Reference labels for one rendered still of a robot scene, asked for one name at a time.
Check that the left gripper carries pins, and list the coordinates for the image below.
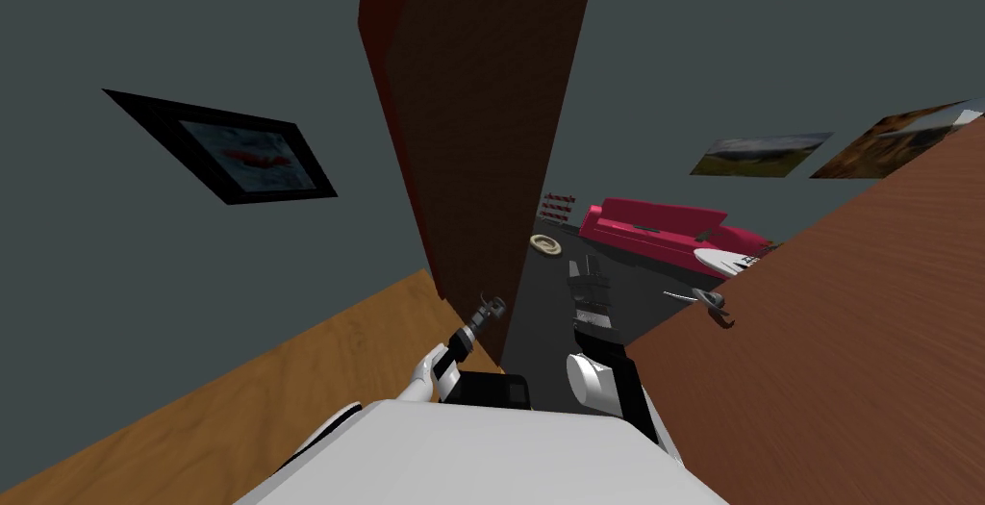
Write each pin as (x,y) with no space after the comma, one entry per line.
(479,319)

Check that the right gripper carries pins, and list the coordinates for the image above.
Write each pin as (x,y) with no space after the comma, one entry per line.
(592,305)

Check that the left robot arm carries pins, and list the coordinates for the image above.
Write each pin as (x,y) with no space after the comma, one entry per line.
(431,374)

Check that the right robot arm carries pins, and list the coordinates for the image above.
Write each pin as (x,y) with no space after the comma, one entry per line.
(616,382)

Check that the red and white rack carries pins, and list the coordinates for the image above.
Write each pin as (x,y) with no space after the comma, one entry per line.
(559,207)

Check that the red sofa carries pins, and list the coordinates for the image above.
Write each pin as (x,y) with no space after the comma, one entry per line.
(654,232)

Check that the white low table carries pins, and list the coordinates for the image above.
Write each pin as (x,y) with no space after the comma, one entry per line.
(722,260)

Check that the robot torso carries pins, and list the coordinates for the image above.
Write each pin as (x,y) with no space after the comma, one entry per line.
(492,459)

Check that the green landscape picture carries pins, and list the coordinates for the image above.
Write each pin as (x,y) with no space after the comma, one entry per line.
(758,154)

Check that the brown wooden door leaf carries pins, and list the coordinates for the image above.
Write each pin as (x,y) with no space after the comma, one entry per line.
(831,351)

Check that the black framed picture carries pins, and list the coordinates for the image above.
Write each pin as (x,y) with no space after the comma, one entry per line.
(231,152)

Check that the brown landscape picture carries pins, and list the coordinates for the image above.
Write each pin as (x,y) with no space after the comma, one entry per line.
(885,143)

